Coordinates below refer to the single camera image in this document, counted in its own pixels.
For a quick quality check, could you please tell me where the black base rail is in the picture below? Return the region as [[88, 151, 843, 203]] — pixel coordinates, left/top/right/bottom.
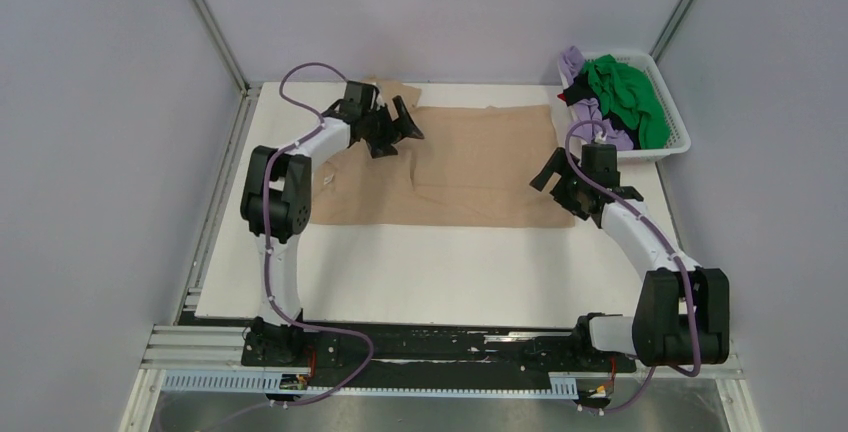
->
[[239, 320, 637, 394]]

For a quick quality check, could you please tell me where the green t shirt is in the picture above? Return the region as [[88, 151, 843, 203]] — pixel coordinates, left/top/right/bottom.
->
[[582, 54, 671, 149]]

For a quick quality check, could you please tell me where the left corner metal post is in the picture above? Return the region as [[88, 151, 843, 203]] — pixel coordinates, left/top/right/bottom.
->
[[189, 0, 250, 96]]

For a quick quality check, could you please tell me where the white slotted cable duct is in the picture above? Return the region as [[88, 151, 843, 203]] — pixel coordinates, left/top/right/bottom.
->
[[162, 370, 579, 400]]

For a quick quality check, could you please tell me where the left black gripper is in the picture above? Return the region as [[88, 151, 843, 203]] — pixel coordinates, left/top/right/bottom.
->
[[362, 97, 424, 160]]

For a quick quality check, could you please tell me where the black garment in basket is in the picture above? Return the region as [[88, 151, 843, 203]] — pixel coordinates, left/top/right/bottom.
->
[[558, 73, 636, 151]]

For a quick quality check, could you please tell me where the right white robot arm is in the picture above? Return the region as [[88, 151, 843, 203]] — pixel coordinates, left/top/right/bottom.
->
[[530, 144, 730, 375]]

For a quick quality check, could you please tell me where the corner metal post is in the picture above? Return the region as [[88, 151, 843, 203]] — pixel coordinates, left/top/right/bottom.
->
[[649, 0, 696, 62], [189, 0, 250, 96]]

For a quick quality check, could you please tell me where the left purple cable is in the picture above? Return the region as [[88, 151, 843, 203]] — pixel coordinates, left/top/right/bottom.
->
[[225, 62, 375, 417]]

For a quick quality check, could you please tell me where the lavender t shirt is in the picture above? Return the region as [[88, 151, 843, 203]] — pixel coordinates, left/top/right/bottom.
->
[[557, 46, 635, 152]]

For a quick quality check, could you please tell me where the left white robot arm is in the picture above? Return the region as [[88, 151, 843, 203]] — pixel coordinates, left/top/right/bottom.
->
[[239, 81, 424, 367]]

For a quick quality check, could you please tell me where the white plastic laundry basket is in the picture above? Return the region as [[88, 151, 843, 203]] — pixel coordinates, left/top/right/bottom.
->
[[557, 46, 691, 162]]

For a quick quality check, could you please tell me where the aluminium frame rail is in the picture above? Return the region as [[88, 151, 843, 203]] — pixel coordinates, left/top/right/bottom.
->
[[139, 326, 746, 380]]

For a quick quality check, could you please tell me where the right corner metal post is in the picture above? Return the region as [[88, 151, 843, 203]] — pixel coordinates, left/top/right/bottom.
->
[[649, 0, 696, 62]]

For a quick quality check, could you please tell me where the beige t shirt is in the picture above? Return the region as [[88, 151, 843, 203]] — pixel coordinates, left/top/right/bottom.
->
[[311, 80, 575, 229]]

